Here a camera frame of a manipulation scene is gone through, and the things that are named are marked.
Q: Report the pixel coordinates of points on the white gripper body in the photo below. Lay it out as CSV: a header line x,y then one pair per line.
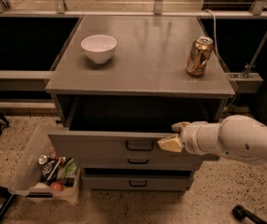
x,y
191,138

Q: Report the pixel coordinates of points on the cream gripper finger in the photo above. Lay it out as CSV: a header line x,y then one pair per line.
x,y
179,127
171,143

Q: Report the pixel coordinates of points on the grey top drawer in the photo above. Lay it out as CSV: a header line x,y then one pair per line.
x,y
117,127

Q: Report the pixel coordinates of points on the grey drawer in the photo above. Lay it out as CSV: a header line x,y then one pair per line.
x,y
131,179
117,127
164,163

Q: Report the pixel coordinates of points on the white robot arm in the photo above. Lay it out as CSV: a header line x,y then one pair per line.
x,y
237,137

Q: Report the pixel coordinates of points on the grey drawer cabinet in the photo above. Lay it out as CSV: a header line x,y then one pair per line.
x,y
149,61

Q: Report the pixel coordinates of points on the grey middle drawer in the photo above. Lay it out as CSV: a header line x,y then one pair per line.
x,y
164,163

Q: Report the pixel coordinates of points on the grey bottom drawer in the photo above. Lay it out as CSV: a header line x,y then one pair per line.
x,y
131,179

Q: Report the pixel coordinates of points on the crushed gold soda can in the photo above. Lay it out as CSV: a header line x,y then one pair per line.
x,y
199,56

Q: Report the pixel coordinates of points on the black chair caster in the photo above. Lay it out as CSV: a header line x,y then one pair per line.
x,y
240,213

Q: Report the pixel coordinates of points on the green snack bag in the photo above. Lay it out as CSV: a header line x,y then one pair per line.
x,y
67,174

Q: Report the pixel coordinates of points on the white ceramic bowl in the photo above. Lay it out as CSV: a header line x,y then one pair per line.
x,y
99,48

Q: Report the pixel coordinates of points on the red apple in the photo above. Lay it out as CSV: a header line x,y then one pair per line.
x,y
56,186

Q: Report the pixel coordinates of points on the dark blue snack bag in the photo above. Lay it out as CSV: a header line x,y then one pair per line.
x,y
49,170

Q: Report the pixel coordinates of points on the small silver can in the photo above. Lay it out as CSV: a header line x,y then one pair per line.
x,y
42,159

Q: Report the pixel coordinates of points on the clear plastic storage bin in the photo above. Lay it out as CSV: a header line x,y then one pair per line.
x,y
27,179

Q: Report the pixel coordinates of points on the grey metal rod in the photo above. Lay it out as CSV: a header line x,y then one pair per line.
x,y
249,66

